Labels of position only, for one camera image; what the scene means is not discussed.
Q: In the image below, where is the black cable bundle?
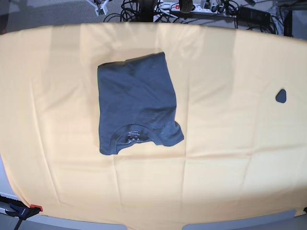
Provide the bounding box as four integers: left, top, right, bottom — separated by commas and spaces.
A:
104, 0, 192, 24

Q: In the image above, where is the white power strip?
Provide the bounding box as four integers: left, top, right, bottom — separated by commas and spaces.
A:
159, 0, 226, 17

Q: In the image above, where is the black power adapter brick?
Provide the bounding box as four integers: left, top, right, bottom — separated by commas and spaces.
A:
237, 7, 271, 25

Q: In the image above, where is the dark blue-grey T-shirt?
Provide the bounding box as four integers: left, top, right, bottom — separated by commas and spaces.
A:
97, 52, 184, 155

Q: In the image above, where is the small black triangular pad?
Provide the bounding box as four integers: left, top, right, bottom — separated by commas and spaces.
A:
275, 89, 287, 104

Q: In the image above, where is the blue and red bar clamp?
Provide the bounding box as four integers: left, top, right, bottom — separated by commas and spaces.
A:
0, 195, 43, 230

